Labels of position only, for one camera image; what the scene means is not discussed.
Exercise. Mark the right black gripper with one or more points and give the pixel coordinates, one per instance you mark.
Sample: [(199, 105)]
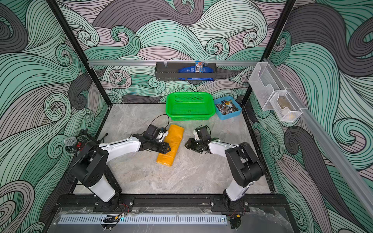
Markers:
[(195, 144)]

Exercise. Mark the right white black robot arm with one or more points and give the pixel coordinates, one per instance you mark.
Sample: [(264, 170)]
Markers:
[(245, 167)]

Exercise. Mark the large clear wall bin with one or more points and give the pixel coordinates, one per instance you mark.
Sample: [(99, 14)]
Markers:
[(265, 82)]

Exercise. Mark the green plastic basket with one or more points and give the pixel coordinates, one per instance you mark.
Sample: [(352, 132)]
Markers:
[(185, 106)]

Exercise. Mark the small clear wall bin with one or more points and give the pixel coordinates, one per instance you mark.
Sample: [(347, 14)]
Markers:
[(285, 107)]

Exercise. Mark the blue bin of small parts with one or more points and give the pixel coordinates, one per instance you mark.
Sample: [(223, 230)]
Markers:
[(227, 107)]

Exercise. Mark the aluminium rail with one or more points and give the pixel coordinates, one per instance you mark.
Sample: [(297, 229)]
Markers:
[(132, 62), (361, 190)]

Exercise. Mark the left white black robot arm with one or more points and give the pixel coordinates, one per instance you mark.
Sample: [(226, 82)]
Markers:
[(93, 157)]

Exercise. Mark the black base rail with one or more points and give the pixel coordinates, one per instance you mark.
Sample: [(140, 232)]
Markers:
[(214, 202)]

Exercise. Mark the black wall shelf tray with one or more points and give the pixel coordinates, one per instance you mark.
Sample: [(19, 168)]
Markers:
[(170, 72)]

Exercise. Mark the blue snack packet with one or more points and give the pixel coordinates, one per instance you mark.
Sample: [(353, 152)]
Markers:
[(199, 67)]

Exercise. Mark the white slotted cable duct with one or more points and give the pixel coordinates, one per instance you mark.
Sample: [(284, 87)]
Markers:
[(145, 219)]

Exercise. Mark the back aluminium rail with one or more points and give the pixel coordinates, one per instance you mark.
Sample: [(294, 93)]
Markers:
[(132, 62)]

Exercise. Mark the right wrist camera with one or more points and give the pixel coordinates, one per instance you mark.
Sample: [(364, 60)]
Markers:
[(198, 135)]

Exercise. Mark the yellow printed pillowcase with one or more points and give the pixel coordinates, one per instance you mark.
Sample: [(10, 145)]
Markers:
[(174, 138)]

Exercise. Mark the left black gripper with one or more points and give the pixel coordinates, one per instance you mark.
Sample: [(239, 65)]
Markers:
[(163, 148)]

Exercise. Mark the right aluminium rail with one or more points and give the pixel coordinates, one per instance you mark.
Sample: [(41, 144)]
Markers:
[(361, 190)]

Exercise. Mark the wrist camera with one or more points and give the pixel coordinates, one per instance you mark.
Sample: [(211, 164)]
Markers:
[(162, 134), (198, 135)]

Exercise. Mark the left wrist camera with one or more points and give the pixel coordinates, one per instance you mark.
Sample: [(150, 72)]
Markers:
[(162, 134)]

